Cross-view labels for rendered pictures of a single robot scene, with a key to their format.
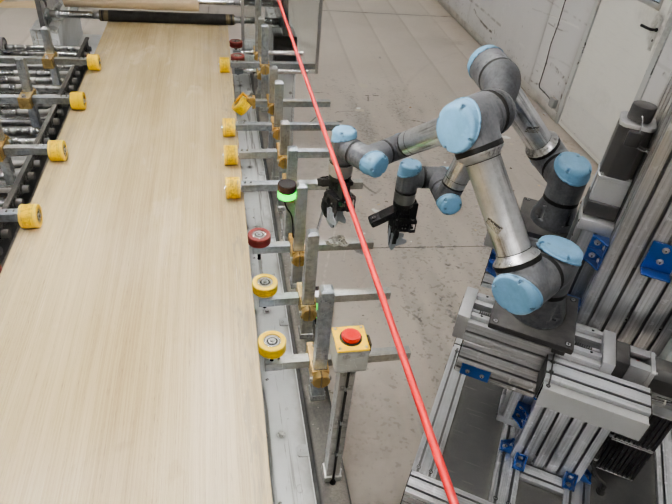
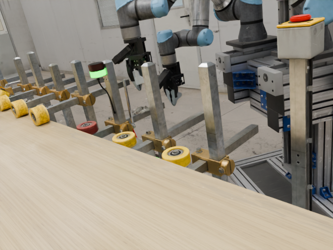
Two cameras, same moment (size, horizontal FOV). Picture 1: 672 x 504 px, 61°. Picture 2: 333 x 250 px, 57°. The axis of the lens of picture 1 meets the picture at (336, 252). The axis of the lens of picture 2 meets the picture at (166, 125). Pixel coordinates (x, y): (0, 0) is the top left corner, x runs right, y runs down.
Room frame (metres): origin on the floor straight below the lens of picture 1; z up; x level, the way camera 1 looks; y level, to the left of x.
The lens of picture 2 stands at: (0.40, 0.51, 1.30)
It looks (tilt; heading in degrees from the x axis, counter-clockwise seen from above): 22 degrees down; 333
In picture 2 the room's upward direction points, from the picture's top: 10 degrees counter-clockwise
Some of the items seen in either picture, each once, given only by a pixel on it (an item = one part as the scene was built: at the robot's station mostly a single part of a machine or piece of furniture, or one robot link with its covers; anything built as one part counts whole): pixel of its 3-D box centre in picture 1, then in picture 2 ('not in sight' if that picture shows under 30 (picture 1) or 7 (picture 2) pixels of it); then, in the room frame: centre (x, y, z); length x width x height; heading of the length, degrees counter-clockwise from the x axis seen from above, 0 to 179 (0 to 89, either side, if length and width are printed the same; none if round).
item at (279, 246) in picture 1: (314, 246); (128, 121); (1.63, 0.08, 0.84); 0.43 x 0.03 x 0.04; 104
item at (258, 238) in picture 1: (259, 246); (89, 136); (1.58, 0.27, 0.85); 0.08 x 0.08 x 0.11
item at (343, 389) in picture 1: (338, 423); (302, 149); (0.84, -0.05, 0.93); 0.05 x 0.05 x 0.45; 14
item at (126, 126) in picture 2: (296, 249); (118, 127); (1.60, 0.14, 0.85); 0.14 x 0.06 x 0.05; 14
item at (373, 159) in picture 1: (371, 158); (153, 7); (1.50, -0.07, 1.29); 0.11 x 0.11 x 0.08; 47
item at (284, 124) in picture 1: (283, 174); (66, 108); (2.06, 0.25, 0.87); 0.04 x 0.04 x 0.48; 14
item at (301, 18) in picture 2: (350, 336); (300, 20); (0.84, -0.05, 1.22); 0.04 x 0.04 x 0.02
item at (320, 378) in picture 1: (317, 364); (212, 162); (1.11, 0.02, 0.81); 0.14 x 0.06 x 0.05; 14
